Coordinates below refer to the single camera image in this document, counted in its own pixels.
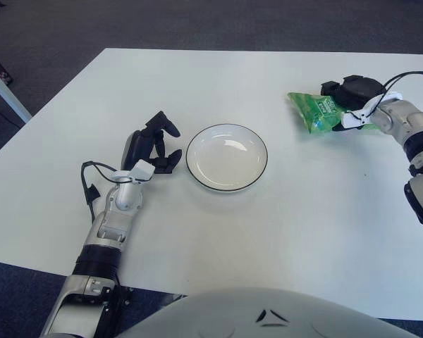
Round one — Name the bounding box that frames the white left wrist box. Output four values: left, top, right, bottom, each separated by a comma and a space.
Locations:
112, 158, 155, 186

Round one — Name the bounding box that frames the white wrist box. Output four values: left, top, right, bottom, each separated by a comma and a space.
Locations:
112, 158, 155, 186
341, 91, 403, 130

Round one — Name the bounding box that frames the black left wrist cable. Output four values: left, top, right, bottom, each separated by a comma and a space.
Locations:
80, 161, 128, 223

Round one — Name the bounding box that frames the green snack chips bag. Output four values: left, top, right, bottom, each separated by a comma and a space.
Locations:
287, 91, 381, 135

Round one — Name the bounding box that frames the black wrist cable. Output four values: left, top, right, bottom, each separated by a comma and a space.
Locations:
80, 161, 128, 223
382, 70, 423, 96

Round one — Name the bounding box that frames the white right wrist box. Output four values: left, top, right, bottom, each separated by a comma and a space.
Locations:
341, 91, 403, 130

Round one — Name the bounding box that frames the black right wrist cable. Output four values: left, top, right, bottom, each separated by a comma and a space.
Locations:
382, 70, 423, 96

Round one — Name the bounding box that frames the white side table leg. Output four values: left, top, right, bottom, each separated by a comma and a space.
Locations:
0, 59, 32, 124

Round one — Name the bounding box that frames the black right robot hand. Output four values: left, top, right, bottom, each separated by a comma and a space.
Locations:
320, 74, 387, 133

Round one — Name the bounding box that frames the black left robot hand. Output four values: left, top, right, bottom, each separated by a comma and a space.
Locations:
121, 111, 183, 175

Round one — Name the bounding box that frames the grey robot torso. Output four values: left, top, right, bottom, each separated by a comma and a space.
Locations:
121, 287, 423, 338

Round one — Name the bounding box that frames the white plate black rim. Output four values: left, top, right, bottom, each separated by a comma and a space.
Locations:
185, 123, 269, 194

